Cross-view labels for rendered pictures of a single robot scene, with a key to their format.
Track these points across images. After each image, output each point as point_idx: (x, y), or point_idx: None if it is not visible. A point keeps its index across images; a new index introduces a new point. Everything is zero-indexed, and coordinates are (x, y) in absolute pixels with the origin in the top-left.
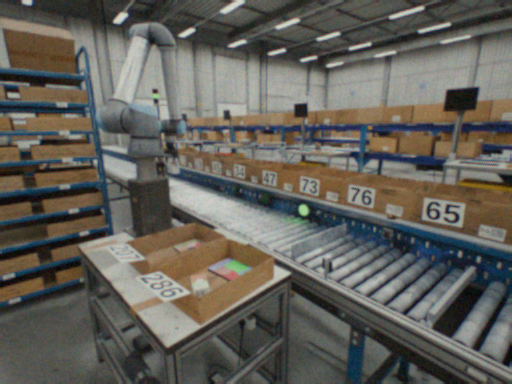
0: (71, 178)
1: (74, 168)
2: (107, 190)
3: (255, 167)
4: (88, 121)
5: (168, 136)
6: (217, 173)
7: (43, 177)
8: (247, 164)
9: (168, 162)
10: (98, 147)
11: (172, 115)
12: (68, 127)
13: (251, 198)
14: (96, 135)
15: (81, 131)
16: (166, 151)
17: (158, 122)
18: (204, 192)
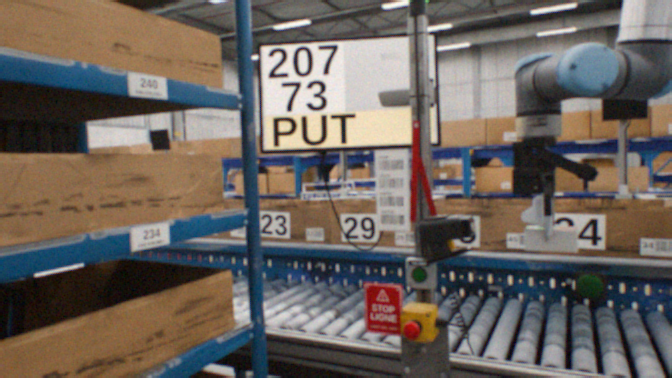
0: (145, 339)
1: (54, 284)
2: (266, 364)
3: (661, 213)
4: (215, 51)
5: (557, 115)
6: (458, 246)
7: (9, 368)
8: (620, 208)
9: (552, 211)
10: (247, 170)
11: (668, 24)
12: (150, 64)
13: (655, 303)
14: (244, 116)
15: (205, 90)
16: (537, 172)
17: (610, 50)
18: (469, 307)
